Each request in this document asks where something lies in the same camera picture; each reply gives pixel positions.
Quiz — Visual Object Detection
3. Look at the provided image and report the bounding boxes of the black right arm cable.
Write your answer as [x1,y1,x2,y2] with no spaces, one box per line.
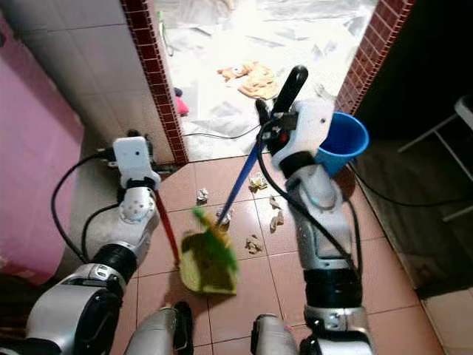
[257,122,361,280]

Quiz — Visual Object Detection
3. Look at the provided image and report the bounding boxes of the pink sheet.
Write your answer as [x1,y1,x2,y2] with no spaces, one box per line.
[0,18,72,286]

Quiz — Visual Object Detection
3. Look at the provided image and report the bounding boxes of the blue plastic bucket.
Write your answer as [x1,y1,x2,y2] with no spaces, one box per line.
[314,111,370,178]

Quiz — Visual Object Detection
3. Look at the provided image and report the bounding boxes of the silver left robot leg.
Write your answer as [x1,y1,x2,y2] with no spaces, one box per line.
[122,302,195,355]

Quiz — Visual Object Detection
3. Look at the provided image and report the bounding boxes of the blue broom with black grip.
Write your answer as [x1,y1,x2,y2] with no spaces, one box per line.
[214,65,310,226]

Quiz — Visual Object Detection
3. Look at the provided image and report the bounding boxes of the orange crumpled cloth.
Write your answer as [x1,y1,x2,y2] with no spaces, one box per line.
[217,61,282,100]

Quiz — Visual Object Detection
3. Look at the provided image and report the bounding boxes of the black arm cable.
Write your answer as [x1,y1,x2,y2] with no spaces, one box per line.
[50,152,119,264]
[257,122,361,280]

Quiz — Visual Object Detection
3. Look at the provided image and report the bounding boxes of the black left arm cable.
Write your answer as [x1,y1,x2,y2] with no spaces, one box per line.
[50,152,119,264]

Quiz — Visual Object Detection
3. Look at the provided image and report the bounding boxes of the small pink object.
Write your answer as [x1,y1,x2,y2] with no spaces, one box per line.
[174,87,191,118]

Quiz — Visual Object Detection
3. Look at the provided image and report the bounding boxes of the silver robot leg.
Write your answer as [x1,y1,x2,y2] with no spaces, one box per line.
[122,302,195,355]
[250,314,313,355]

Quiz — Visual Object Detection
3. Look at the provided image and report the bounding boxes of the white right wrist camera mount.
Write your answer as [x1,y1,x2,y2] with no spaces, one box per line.
[279,99,335,158]

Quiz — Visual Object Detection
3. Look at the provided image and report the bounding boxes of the silver right robot leg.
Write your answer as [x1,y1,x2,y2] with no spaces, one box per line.
[250,314,313,355]

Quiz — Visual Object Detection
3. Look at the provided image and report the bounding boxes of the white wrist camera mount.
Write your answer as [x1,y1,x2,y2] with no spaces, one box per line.
[112,137,161,187]
[279,99,335,158]

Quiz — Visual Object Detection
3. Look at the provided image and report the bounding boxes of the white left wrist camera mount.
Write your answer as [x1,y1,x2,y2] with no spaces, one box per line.
[112,137,161,187]

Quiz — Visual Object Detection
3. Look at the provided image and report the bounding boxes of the red brick door post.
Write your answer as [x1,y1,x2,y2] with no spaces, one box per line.
[120,0,190,166]
[335,0,415,116]

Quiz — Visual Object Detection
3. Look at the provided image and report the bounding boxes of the black cable on dark floor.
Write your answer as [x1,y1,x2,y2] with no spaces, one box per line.
[346,161,473,210]

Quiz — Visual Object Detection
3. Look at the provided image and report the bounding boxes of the green yellow dustpan red handle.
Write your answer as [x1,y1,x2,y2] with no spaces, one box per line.
[155,189,241,297]

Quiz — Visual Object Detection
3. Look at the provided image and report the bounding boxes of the white metal chair frame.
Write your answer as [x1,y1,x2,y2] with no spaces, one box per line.
[416,95,473,223]

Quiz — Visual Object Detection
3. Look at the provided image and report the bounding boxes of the thin black floor cable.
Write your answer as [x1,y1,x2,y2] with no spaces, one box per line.
[183,122,261,139]

